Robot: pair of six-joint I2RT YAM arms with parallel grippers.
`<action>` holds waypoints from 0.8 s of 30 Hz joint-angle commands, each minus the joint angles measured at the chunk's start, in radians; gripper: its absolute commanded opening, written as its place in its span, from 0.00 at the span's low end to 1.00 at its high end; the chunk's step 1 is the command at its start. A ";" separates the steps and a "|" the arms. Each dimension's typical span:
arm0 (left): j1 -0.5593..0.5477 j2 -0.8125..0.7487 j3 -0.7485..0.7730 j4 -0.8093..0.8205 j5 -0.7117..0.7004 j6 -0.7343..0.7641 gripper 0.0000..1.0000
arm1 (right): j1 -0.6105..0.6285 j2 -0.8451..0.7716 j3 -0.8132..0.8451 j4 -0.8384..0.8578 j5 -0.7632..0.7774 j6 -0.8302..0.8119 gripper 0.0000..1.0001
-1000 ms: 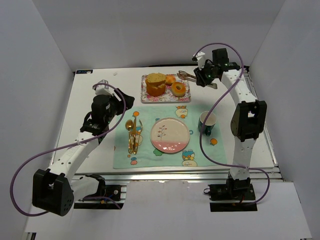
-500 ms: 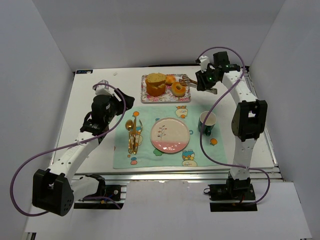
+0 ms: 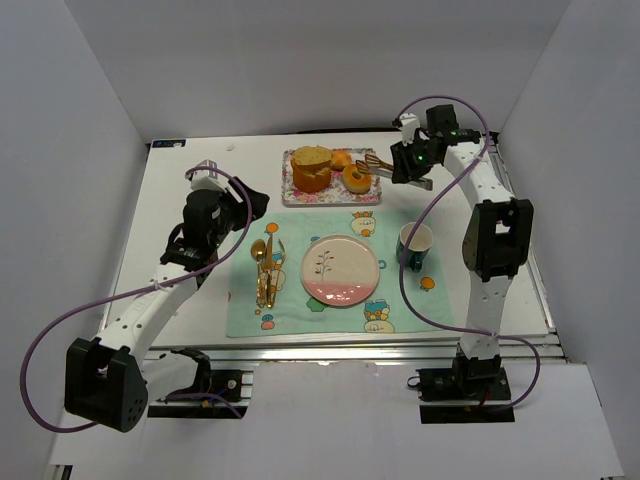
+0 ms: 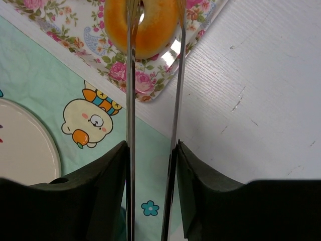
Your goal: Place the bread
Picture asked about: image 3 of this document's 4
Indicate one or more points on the left blue table label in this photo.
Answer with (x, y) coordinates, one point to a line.
(168, 143)

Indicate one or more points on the mint cartoon placemat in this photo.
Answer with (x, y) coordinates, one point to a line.
(403, 301)

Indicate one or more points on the gold knife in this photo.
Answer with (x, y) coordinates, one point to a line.
(268, 264)

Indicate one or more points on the pink white ceramic plate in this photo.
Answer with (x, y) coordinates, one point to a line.
(339, 271)

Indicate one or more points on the seeded bread slice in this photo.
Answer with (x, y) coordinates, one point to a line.
(314, 157)

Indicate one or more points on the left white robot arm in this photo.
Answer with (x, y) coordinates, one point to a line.
(108, 381)

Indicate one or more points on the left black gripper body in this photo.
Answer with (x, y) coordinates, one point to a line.
(240, 208)

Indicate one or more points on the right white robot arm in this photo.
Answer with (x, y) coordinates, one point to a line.
(497, 238)

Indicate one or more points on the floral rectangular tray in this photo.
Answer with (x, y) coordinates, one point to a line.
(336, 194)

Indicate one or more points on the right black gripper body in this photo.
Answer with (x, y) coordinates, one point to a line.
(405, 163)

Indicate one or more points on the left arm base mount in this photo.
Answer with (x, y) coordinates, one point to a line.
(186, 384)

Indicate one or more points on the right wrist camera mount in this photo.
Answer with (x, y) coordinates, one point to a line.
(409, 125)

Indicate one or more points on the orange glazed donut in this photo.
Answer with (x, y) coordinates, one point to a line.
(355, 181)

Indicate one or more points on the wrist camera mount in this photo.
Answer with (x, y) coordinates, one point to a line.
(409, 125)
(203, 178)

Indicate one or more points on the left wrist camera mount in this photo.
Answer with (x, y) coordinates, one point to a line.
(203, 178)

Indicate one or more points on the green ceramic mug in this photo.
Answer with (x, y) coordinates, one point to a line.
(413, 244)

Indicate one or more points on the large orange sponge cake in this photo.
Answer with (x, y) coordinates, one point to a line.
(311, 181)

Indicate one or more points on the gold spoon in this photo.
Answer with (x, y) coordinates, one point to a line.
(258, 249)

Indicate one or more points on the metal food tongs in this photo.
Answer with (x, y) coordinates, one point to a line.
(373, 165)

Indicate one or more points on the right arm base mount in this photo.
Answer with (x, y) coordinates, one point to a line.
(443, 402)

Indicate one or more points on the gold fork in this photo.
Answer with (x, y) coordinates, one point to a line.
(278, 274)

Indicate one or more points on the small round bun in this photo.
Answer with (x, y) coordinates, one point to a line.
(340, 159)

